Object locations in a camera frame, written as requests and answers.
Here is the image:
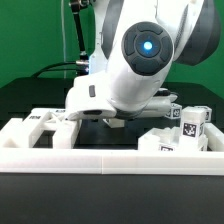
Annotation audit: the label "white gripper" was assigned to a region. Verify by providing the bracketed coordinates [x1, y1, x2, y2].
[116, 89, 178, 120]

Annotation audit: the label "white tagged cube left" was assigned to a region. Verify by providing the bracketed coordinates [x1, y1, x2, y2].
[165, 103, 182, 119]

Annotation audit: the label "white chair back frame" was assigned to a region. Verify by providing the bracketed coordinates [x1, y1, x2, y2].
[21, 108, 82, 149]

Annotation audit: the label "white hanging cable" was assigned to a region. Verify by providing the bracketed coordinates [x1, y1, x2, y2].
[60, 0, 67, 80]

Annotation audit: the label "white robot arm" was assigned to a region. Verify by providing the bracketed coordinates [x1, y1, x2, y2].
[65, 0, 221, 120]

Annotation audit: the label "white tagged cube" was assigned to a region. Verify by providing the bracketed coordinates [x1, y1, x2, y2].
[165, 103, 182, 119]
[196, 106, 212, 122]

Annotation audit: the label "white U-shaped fence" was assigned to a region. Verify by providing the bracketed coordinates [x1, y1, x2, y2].
[0, 118, 224, 176]

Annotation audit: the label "white tagged cube right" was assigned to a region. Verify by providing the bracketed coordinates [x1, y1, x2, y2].
[196, 106, 212, 122]

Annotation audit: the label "black cables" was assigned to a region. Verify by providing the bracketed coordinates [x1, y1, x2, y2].
[31, 61, 84, 79]

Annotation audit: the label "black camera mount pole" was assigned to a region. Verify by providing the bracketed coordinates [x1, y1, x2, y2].
[68, 0, 90, 64]

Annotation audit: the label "white chair seat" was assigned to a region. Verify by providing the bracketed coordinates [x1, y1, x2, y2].
[138, 127, 208, 152]

